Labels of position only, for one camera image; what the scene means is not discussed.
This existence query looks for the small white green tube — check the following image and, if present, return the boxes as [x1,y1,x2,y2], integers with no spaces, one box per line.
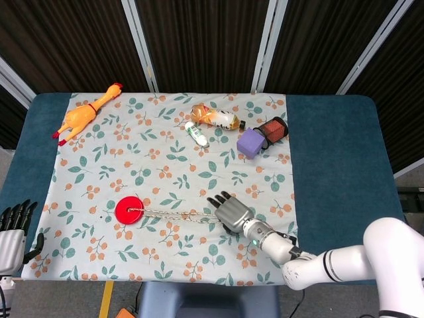
[184,121,210,148]

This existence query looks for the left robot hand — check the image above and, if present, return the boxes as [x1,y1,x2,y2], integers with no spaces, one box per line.
[0,199,45,276]

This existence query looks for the red disc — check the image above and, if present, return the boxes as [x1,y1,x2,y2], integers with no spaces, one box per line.
[115,196,145,226]

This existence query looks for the black mesh pen holder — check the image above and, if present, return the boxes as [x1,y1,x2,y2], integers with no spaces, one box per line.
[252,116,289,150]

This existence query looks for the dark folding screen panels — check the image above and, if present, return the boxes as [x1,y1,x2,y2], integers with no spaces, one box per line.
[0,0,424,180]

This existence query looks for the yellow rubber chicken toy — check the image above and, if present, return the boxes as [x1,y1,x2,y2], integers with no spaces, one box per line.
[52,82,124,147]

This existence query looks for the floral tablecloth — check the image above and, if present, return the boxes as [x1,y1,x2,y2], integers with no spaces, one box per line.
[20,92,302,286]

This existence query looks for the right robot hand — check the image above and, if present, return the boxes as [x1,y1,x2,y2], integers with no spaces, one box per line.
[206,191,254,235]

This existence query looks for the black cable on floor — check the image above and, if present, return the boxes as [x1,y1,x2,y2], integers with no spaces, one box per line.
[132,281,144,310]

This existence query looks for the tea drink bottle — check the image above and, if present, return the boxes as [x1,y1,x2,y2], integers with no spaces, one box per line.
[190,103,246,132]

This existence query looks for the purple foam cube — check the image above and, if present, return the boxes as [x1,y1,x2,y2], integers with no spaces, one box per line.
[236,127,266,159]

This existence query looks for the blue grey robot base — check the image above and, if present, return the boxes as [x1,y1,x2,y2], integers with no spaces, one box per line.
[136,280,281,318]

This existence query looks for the blue table cover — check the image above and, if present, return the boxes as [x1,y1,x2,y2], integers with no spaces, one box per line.
[0,91,419,286]

